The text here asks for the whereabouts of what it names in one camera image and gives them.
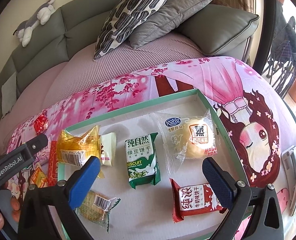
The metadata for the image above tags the green clear pastry packet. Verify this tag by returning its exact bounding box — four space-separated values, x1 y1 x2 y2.
75 190 121 232

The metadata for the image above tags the orange yellow snack packet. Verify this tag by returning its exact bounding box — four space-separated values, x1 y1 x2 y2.
30 166 48 188

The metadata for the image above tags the red gold cake packet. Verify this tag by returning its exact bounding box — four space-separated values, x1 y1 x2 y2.
47 141 58 186

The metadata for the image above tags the red triangular snack packet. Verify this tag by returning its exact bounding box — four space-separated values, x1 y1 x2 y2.
33 114 49 135

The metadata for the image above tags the red milk biscuit pack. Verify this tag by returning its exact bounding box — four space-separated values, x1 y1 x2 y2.
170 178 227 223

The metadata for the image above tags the yellow transparent cake packet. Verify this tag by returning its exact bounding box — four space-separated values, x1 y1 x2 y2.
56 125 101 167

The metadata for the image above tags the cream pastry packet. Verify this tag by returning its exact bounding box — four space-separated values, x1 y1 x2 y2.
100 132 117 167

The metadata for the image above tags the clear steamed cake packet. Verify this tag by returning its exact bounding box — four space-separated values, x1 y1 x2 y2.
152 110 217 175

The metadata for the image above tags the green mung bean biscuit pack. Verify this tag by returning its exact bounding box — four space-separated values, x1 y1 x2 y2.
125 132 161 189

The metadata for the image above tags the pink swiss roll packet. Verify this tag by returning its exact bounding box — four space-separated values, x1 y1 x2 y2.
33 146 50 166

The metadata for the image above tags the light grey small cushion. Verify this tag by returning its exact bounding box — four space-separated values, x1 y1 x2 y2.
1 73 17 117

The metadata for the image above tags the pink cartoon tablecloth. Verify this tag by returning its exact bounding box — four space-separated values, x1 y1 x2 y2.
8 56 296 239

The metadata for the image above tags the teal white cardboard tray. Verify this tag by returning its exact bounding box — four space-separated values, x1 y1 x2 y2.
57 88 249 240

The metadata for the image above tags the pink sofa seat cover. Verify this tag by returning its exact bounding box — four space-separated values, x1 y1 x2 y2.
0 33 203 155

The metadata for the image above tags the grey white plush toy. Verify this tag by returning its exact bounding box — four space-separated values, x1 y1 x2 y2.
13 0 55 47

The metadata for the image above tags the grey green sofa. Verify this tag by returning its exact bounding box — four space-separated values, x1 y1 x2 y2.
0 0 260 100

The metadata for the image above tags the black folding chair outside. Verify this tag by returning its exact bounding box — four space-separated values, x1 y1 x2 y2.
263 0 296 98

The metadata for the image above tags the grey pillow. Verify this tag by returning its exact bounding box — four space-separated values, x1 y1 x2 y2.
128 0 212 49

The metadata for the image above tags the black white patterned pillow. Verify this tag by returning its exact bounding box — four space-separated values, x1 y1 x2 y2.
93 0 167 60

